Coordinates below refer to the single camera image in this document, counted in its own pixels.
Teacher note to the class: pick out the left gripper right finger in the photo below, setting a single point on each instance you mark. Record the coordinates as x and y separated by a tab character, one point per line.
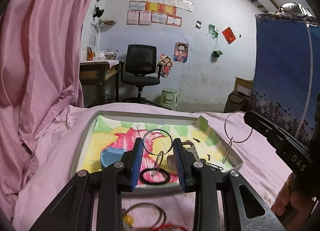
243	208

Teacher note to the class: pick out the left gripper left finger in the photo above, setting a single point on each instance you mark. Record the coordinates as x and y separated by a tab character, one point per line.
96	196

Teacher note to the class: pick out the silver hoop earring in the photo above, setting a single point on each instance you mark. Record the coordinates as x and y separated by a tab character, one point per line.
236	131
158	153

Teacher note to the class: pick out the right hand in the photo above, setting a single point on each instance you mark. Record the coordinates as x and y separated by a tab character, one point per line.
303	203

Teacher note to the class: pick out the pink floral bed sheet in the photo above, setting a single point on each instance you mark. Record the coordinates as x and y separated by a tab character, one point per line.
57	145

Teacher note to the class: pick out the cartoon bear towel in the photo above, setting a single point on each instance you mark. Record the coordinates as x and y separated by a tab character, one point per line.
155	145

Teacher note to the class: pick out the grey cardboard tray box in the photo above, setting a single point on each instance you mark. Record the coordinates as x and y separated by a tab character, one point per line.
150	140

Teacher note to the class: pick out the wooden desk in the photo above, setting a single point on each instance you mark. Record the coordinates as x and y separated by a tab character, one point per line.
95	74

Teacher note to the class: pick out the green plastic stool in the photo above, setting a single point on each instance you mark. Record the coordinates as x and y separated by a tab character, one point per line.
169	99

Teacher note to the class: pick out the red paper square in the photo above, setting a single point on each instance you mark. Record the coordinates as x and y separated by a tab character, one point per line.
229	35

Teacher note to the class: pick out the black office chair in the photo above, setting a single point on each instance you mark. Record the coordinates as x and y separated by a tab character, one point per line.
140	69

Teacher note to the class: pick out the anime poster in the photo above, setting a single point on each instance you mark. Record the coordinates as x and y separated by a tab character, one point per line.
181	52

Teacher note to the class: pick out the cartoon family poster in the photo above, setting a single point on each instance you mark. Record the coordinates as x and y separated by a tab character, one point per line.
164	66

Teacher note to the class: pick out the pink curtain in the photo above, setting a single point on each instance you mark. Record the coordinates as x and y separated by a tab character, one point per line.
40	59

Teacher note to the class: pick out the green hanging wall ornament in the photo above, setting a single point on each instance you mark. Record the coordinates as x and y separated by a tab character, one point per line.
216	54

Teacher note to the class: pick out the wall certificates group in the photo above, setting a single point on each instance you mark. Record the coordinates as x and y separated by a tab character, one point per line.
147	12

